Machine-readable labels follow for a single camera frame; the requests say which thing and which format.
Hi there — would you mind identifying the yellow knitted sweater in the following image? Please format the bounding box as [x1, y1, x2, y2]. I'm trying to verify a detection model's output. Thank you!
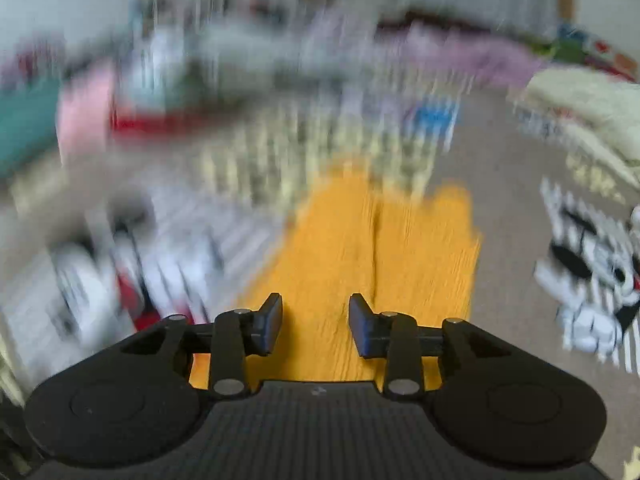
[188, 167, 484, 392]

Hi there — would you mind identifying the cartoon print brown blanket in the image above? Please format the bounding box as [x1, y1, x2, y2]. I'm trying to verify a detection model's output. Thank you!
[1, 89, 639, 478]

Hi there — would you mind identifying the red folded garment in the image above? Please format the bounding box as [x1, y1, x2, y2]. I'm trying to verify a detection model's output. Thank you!
[111, 112, 224, 138]

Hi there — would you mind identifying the pink folded garment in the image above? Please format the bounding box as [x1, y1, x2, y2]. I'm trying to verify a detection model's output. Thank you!
[55, 61, 117, 164]

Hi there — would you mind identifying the purple crumpled cloth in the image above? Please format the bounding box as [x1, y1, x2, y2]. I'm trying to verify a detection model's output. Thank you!
[302, 6, 549, 88]

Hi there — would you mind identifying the teal plastic storage bin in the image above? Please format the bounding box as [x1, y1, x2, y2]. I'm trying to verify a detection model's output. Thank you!
[0, 80, 61, 179]

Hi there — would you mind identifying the cream duvet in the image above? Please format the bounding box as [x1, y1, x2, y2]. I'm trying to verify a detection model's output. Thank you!
[508, 65, 639, 188]

